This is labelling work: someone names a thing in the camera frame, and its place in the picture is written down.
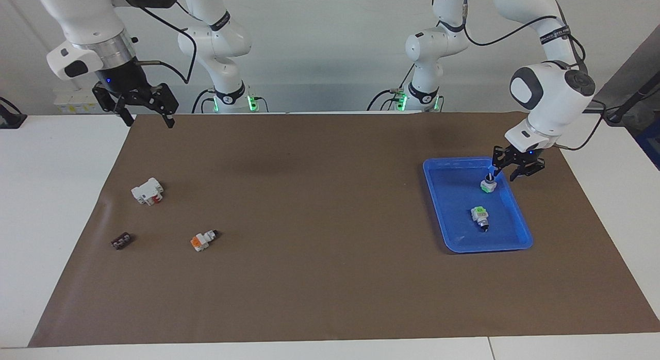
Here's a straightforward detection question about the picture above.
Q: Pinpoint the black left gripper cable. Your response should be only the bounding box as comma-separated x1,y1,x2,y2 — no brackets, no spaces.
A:
463,4,607,152

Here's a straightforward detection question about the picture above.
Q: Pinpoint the black stand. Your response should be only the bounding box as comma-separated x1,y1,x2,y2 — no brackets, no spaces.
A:
601,84,660,126

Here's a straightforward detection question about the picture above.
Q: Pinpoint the black arm base cable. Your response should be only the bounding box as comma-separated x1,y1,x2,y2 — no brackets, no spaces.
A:
192,88,215,114
367,66,415,113

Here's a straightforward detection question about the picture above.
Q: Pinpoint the black left arm base cable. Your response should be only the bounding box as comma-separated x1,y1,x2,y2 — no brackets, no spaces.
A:
367,66,415,113

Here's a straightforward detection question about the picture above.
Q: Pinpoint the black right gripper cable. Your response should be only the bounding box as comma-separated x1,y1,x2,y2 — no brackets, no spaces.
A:
133,0,198,86

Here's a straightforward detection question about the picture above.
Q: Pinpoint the grey partition panel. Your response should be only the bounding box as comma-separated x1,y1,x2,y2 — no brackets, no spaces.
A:
585,24,660,113

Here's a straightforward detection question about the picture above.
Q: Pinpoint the black clamp mount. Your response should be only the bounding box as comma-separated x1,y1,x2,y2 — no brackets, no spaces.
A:
0,97,27,129

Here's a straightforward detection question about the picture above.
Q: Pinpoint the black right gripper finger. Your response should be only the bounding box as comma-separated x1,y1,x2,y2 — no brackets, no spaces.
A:
150,83,180,129
93,86,136,127

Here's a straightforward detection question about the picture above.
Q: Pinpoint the orange-backed selector switch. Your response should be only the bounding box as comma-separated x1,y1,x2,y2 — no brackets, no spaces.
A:
190,229,220,253

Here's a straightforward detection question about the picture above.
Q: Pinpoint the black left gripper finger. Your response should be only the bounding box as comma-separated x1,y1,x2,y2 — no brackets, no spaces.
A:
491,146,508,177
509,160,546,183

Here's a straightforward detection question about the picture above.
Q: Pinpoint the black right arm base cable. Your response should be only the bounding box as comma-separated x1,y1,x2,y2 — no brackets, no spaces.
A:
192,88,215,114

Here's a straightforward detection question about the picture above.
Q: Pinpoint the white circuit breaker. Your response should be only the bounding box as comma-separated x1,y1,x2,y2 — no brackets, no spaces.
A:
131,177,164,206

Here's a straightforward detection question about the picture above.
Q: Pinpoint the blue box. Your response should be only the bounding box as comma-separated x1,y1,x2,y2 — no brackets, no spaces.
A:
635,129,660,171

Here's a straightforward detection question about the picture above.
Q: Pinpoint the blue plastic tray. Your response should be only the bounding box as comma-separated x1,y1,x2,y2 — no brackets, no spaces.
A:
423,157,533,254

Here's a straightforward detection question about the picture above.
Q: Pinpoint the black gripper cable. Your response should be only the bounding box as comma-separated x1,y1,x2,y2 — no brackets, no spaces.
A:
463,4,607,152
133,0,198,86

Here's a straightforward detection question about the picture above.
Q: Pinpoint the white power strip box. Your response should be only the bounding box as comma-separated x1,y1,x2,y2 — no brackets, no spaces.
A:
54,88,104,114

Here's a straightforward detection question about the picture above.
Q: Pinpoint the brown paper table mat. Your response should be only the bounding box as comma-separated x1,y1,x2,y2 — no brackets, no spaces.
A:
28,111,660,348

